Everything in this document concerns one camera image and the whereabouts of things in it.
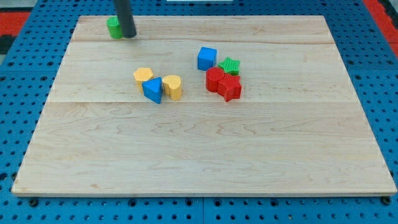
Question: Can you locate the blue cube block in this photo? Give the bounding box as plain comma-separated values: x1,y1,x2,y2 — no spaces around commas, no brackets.
197,47,218,71

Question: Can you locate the light wooden board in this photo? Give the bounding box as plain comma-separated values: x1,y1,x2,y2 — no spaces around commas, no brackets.
12,16,397,197

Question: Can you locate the yellow heart block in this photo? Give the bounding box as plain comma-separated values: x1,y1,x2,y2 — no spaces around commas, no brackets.
162,75,182,101

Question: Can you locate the red star block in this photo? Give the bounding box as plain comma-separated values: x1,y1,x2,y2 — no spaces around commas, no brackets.
217,73,242,102

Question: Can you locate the red cylinder block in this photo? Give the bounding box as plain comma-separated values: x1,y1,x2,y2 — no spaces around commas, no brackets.
205,67,225,92

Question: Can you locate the blue triangle block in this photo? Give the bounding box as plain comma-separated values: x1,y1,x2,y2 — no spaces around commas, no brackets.
142,77,163,104

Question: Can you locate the green star block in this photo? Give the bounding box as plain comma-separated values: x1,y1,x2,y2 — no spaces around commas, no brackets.
218,57,240,76

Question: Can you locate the yellow hexagon block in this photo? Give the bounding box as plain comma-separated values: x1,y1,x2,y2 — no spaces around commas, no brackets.
133,67,154,93

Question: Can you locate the green cylinder block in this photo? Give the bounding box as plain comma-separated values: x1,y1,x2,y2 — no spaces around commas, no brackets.
106,16,123,39

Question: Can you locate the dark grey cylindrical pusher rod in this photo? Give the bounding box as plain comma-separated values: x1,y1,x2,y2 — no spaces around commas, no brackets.
113,0,137,39

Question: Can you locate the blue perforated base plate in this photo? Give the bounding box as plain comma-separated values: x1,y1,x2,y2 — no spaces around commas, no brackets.
1,1,397,223

